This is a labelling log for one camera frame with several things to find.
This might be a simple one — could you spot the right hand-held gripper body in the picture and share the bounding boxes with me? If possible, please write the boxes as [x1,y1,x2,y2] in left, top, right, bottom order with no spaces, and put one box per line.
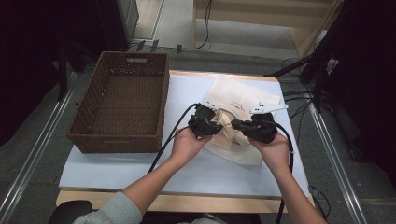
[246,101,290,145]

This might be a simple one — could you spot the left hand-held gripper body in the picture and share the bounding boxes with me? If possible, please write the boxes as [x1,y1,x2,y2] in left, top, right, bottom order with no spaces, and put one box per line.
[188,100,219,138]

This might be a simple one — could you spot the cream cloth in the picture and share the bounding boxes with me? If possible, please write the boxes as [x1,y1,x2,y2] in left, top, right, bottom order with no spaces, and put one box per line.
[213,109,251,147]

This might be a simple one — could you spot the white drawstring bag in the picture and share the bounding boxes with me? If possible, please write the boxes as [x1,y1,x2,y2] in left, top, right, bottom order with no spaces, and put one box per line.
[203,74,284,166]

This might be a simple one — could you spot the brown wicker basket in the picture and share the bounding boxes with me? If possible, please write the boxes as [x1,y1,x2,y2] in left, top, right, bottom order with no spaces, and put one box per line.
[65,50,171,154]

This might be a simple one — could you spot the person's left hand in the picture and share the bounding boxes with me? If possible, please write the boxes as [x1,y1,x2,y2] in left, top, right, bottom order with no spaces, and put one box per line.
[170,126,213,166]

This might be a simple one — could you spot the person's right hand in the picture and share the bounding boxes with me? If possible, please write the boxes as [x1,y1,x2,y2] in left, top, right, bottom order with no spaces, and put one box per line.
[249,132,292,175]

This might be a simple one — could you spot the light blue table mat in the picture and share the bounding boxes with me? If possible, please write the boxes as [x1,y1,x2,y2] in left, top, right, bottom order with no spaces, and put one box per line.
[58,74,311,199]

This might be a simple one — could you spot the black tripod stand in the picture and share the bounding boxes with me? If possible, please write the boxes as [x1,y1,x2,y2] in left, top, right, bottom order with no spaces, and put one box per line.
[263,0,349,114]

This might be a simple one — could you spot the dark plugs on floor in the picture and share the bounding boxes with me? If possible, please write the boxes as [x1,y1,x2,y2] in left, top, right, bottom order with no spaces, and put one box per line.
[134,38,161,53]

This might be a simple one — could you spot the light wooden shelf unit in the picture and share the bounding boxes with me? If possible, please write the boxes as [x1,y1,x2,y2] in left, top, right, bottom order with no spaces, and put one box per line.
[191,0,345,60]

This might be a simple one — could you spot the grey sleeve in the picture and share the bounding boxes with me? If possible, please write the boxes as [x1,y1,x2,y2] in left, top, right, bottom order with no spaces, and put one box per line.
[72,191,144,224]

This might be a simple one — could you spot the dark cabinet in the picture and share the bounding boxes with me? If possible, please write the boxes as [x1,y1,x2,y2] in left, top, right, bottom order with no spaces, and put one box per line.
[92,0,140,53]

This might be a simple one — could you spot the black upright stand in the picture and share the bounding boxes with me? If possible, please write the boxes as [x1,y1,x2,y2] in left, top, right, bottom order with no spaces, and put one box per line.
[55,38,70,102]

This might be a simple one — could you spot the black chair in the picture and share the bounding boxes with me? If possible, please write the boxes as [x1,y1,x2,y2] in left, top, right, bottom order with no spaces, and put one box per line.
[47,200,93,224]

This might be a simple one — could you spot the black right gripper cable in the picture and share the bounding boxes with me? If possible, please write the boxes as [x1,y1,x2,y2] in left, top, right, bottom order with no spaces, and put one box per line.
[274,121,296,224]

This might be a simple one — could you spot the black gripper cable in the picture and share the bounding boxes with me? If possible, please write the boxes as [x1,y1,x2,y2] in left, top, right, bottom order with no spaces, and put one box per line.
[274,121,296,224]
[147,102,200,175]

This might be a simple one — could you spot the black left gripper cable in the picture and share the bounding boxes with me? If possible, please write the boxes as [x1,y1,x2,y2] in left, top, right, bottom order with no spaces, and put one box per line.
[147,102,200,175]

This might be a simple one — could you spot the black floor cables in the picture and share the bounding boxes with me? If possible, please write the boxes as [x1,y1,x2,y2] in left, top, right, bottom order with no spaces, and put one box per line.
[280,56,317,146]

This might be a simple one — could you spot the metal floor rail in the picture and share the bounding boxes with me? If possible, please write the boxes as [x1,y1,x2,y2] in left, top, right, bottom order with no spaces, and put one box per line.
[0,87,76,217]
[306,101,370,224]

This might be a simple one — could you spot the black hanging cable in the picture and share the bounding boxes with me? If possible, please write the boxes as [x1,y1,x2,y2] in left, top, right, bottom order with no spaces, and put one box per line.
[155,0,214,54]

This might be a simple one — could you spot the thin black floor cable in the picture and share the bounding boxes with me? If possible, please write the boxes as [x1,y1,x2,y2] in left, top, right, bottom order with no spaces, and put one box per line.
[307,185,332,224]

